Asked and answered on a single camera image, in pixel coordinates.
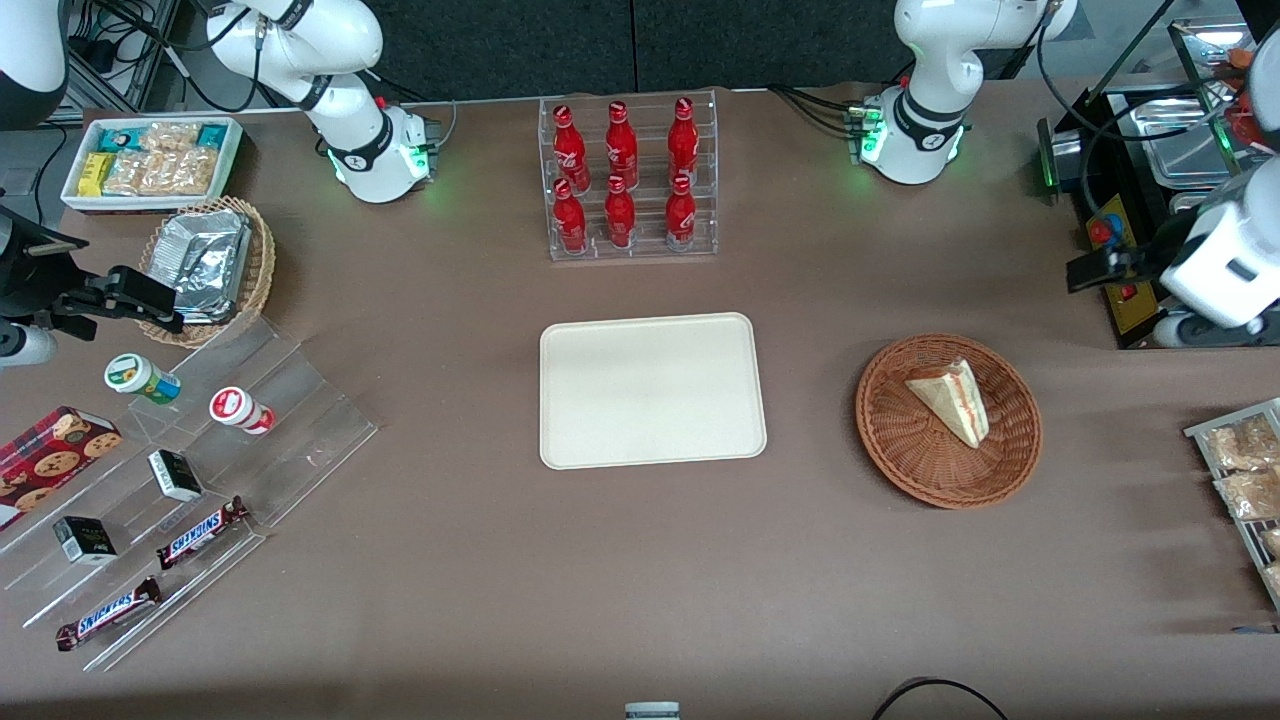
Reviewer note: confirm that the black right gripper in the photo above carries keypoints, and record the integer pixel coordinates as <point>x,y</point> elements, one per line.
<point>22,282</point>

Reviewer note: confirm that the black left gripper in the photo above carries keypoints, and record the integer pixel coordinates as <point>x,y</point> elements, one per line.
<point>1147,260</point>

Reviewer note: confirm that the triangle sandwich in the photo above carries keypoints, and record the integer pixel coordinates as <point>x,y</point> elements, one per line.
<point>955,402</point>

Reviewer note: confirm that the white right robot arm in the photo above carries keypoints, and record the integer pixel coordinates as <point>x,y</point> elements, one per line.
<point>350,40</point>

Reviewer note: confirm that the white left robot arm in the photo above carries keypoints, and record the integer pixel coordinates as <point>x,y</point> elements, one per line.
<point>935,60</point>

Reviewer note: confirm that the stainless steel tray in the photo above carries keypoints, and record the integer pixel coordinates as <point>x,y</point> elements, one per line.
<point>1180,140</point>

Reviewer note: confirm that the light wicker basket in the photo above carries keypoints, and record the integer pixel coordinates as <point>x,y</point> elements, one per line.
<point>262,265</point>

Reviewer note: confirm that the tray of packaged snacks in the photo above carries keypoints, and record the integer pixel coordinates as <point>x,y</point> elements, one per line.
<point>1200,432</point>

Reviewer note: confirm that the brown wicker basket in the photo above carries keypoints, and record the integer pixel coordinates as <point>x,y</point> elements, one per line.
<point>920,460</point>

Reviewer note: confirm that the cream plastic tray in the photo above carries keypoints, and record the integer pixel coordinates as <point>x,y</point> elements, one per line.
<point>650,390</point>

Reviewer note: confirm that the red emergency stop button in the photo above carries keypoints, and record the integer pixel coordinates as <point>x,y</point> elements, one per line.
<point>1101,231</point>

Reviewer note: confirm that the black control box yellow panel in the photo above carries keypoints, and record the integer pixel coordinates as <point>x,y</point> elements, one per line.
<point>1135,315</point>

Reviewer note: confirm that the green lid yogurt cup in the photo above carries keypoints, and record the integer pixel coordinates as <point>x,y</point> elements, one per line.
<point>135,374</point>

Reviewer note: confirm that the silver foil pouch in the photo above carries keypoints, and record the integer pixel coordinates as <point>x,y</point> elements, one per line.
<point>205,262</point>

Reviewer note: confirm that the white plastic snack bin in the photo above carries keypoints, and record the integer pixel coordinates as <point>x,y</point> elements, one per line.
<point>70,195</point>

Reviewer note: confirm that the clear nut snack bag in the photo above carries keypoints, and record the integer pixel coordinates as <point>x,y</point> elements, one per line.
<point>170,137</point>
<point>127,175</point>
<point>182,172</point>

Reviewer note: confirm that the yellow snack pack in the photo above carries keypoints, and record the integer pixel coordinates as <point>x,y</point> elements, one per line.
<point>94,174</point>

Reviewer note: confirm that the red lid yogurt cup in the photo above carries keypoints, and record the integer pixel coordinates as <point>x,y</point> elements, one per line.
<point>235,406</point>

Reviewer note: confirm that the red tartan cookie box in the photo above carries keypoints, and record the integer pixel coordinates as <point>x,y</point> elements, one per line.
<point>50,460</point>

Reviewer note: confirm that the teal snack pack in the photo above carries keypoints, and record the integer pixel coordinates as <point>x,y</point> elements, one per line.
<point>120,137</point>
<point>211,136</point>

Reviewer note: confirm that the small black box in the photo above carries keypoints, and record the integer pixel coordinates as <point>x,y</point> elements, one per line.
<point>85,540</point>
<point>175,476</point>

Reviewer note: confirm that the clear acrylic stepped stand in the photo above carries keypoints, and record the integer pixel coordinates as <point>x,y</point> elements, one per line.
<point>300,420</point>

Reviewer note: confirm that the clear cracker bag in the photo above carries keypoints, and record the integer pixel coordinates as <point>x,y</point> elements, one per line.
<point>1250,494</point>
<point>1274,578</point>
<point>1271,542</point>
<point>1240,443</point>

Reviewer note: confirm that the Snickers chocolate bar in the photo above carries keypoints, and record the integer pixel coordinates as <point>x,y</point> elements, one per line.
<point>108,614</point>
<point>200,534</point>

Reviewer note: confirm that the red cola bottle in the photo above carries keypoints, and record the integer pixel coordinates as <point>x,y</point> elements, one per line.
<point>681,218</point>
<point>570,222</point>
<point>620,218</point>
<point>571,150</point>
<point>683,142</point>
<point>621,148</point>

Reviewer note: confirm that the clear acrylic bottle rack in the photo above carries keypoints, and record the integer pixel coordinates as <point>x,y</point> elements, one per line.
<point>650,250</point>

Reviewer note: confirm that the small grey device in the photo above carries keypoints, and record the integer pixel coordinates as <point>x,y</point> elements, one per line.
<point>652,711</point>

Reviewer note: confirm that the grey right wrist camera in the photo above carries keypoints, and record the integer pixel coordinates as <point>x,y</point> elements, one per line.
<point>28,346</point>

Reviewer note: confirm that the aluminium frame rack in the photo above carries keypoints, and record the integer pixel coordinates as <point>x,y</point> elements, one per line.
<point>140,50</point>

